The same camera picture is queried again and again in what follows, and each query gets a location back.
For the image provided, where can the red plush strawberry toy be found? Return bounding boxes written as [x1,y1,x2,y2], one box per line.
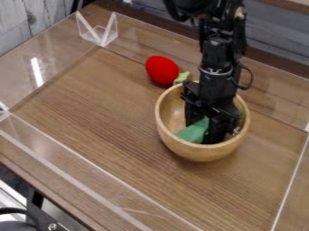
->
[145,56,190,86]

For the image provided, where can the green rectangular block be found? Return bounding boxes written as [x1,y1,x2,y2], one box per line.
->
[175,117,209,144]

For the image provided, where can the clear acrylic corner bracket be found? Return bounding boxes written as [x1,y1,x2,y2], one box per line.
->
[75,12,118,47]

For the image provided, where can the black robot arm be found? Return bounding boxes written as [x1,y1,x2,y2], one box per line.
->
[163,0,250,144]

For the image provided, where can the brown wooden bowl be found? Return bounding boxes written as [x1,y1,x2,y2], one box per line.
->
[154,84,252,162]

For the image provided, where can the black table leg mount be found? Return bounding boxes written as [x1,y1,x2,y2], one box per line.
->
[27,189,68,231]

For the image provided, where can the black cable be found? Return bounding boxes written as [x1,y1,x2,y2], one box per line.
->
[0,207,40,231]

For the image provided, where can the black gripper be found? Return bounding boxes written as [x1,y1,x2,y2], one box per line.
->
[181,68,241,144]

